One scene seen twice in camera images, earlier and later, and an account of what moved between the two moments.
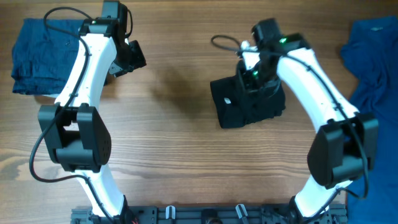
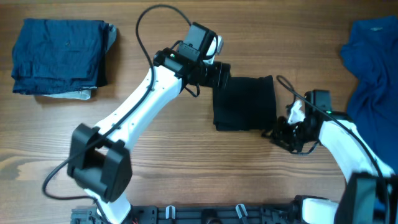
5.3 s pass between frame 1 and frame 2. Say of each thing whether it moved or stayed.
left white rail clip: stayed
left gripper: moved
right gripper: moved
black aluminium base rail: stayed
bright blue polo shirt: stayed
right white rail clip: stayed
